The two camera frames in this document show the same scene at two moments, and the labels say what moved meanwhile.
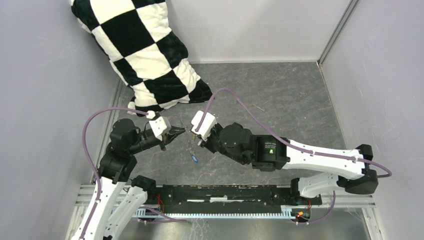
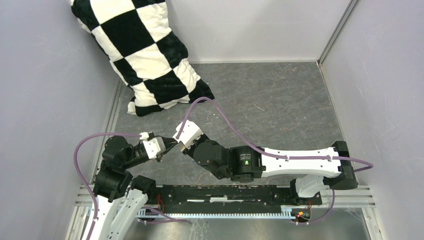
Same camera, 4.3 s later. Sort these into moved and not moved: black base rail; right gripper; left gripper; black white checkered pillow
Moved: left gripper; right gripper
Not moved: black base rail; black white checkered pillow
